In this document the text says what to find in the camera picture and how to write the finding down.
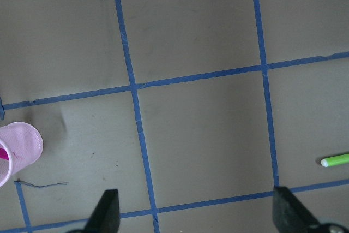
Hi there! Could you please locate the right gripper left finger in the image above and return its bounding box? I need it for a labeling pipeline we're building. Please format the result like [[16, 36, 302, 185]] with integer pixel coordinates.
[[83, 189, 120, 233]]

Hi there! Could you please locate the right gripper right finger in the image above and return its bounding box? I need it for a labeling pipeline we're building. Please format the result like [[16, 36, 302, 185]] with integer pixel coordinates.
[[272, 187, 321, 232]]

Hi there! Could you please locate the pink highlighter pen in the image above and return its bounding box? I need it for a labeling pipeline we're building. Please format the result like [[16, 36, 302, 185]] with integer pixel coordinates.
[[0, 148, 9, 160]]

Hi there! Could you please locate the pink mesh cup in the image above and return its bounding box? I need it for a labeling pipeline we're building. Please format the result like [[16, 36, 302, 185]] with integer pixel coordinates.
[[1, 122, 43, 186]]

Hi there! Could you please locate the green highlighter pen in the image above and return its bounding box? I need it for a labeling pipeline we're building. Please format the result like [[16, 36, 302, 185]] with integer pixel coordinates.
[[320, 153, 349, 168]]

